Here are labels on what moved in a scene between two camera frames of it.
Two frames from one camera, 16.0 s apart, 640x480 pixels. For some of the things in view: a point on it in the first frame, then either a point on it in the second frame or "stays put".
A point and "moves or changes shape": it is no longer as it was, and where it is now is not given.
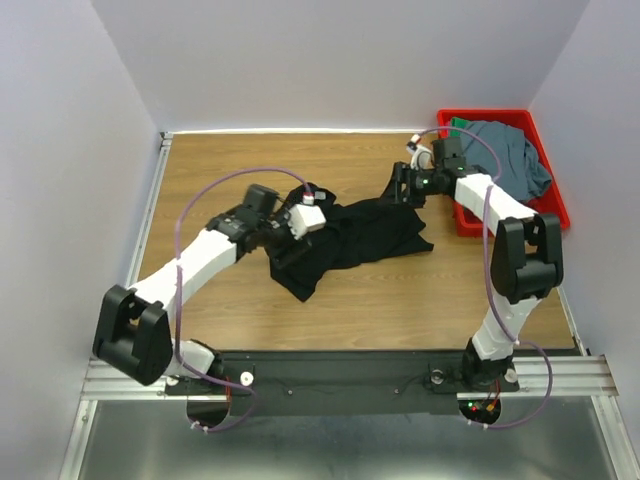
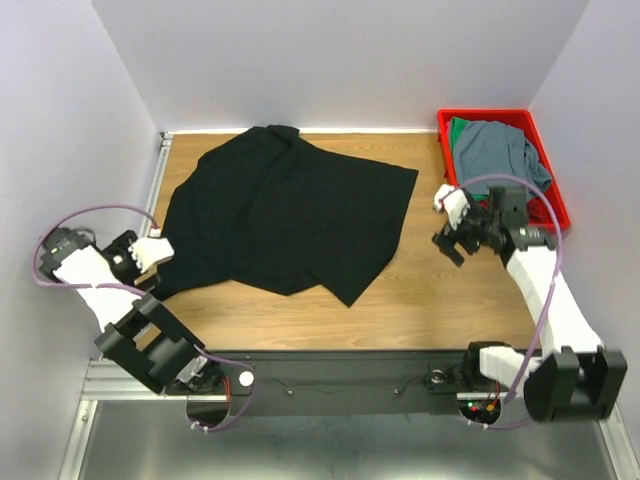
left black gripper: (283, 256) -> (121, 245)
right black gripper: (403, 174) -> (445, 239)
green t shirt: (458, 122) stays put
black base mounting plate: (386, 382) stays put
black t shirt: (354, 233) moves or changes shape
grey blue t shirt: (520, 171) stays put
